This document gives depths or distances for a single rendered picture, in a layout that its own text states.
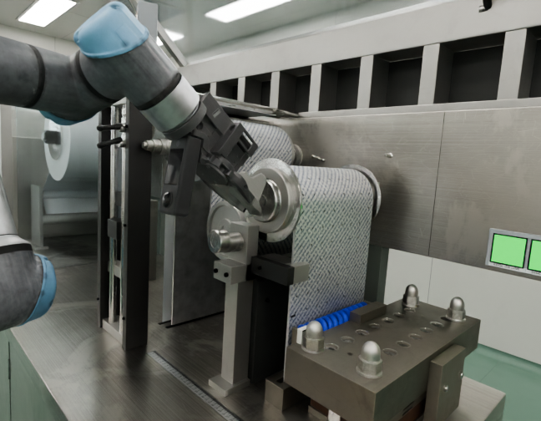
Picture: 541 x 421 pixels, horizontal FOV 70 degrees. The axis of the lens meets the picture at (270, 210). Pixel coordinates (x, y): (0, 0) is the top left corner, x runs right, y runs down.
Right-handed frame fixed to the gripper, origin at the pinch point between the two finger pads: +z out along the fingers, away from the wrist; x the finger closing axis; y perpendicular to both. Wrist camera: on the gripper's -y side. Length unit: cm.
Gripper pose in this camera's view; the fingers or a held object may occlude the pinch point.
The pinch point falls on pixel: (250, 212)
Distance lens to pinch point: 66.3
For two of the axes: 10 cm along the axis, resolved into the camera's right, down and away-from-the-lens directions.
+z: 5.1, 6.0, 6.2
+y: 5.0, -7.9, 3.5
